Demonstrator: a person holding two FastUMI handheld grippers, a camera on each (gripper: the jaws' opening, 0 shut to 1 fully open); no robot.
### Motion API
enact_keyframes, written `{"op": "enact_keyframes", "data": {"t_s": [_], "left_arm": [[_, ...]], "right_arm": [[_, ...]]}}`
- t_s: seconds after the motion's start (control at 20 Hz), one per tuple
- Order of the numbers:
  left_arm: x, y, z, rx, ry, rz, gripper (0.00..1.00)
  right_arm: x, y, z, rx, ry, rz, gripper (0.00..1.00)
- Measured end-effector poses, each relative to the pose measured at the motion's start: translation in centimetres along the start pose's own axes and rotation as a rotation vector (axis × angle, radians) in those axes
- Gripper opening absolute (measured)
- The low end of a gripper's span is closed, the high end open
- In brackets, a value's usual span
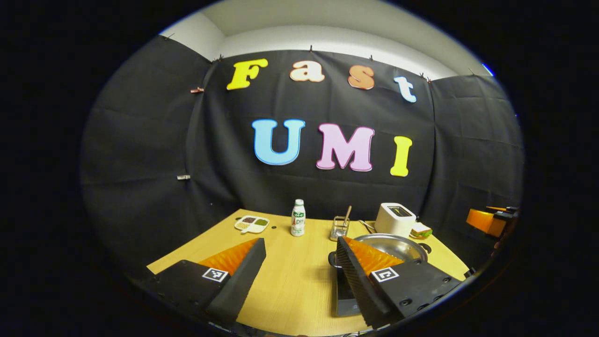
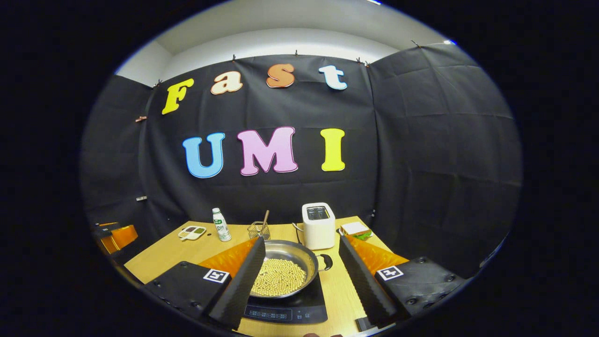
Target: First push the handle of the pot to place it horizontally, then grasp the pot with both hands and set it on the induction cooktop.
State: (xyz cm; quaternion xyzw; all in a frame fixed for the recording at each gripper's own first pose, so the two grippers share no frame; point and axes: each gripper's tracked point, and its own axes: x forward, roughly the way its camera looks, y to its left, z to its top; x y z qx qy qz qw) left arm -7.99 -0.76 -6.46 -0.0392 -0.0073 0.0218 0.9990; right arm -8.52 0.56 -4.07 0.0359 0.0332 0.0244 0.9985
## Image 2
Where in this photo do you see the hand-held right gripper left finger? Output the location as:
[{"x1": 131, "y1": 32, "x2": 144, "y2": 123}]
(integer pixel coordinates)
[{"x1": 144, "y1": 236, "x2": 266, "y2": 330}]

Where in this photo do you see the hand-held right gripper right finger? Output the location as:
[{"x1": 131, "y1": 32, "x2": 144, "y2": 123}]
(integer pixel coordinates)
[{"x1": 338, "y1": 235, "x2": 468, "y2": 331}]

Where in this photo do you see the steel pot with black handle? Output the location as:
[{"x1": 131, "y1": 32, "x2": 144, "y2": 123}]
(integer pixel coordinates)
[{"x1": 249, "y1": 240, "x2": 334, "y2": 300}]

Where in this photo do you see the black induction cooktop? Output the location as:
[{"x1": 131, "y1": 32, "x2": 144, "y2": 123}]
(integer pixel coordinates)
[{"x1": 243, "y1": 274, "x2": 329, "y2": 325}]

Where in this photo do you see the pile of soybeans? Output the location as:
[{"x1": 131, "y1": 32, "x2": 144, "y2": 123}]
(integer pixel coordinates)
[{"x1": 252, "y1": 258, "x2": 307, "y2": 297}]

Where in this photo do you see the toy sandwich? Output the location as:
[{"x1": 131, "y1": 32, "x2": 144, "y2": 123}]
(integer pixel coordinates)
[{"x1": 339, "y1": 221, "x2": 373, "y2": 241}]

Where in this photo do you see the white drink bottle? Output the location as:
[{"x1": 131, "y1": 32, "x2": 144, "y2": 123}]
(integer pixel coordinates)
[{"x1": 212, "y1": 208, "x2": 232, "y2": 242}]

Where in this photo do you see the white toaster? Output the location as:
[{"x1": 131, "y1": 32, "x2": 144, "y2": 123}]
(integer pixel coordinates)
[{"x1": 302, "y1": 202, "x2": 336, "y2": 250}]

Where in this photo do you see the white divided bean dish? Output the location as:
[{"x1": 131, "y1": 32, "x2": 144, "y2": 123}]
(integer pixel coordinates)
[{"x1": 178, "y1": 226, "x2": 207, "y2": 242}]

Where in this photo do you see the black backdrop cloth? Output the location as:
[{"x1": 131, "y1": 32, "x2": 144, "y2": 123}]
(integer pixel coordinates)
[{"x1": 80, "y1": 42, "x2": 523, "y2": 278}]

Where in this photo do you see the metal wire utensil holder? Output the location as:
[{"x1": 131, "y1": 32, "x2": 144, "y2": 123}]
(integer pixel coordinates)
[{"x1": 247, "y1": 221, "x2": 271, "y2": 241}]

